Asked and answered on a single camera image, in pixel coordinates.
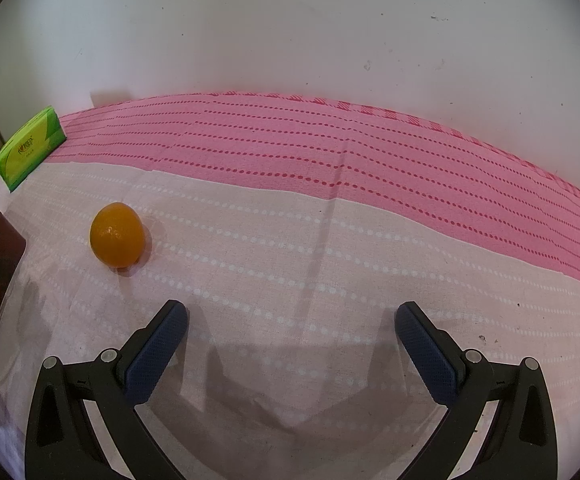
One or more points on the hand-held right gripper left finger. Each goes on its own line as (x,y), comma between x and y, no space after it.
(157,355)

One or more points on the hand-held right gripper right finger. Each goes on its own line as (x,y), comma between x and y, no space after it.
(425,355)

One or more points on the orange mandarin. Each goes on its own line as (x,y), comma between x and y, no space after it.
(117,234)

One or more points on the pink white checked tablecloth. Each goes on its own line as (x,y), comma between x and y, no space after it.
(320,220)

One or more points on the green tissue pack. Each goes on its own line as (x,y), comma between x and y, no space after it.
(29,147)

